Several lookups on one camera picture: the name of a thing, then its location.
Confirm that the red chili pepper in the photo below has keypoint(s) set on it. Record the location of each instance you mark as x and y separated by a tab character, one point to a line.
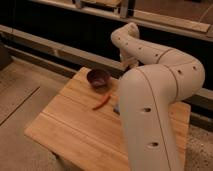
102	102

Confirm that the wooden table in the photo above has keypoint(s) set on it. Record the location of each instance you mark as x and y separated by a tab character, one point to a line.
69	127

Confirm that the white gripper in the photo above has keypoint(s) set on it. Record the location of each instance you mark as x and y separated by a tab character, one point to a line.
128	61

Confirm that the dark purple bowl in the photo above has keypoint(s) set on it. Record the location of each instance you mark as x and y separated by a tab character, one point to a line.
98	77

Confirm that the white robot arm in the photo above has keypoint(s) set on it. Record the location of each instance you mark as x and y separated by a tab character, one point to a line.
160	75

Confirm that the blue sponge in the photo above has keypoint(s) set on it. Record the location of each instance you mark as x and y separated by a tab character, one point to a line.
116	109

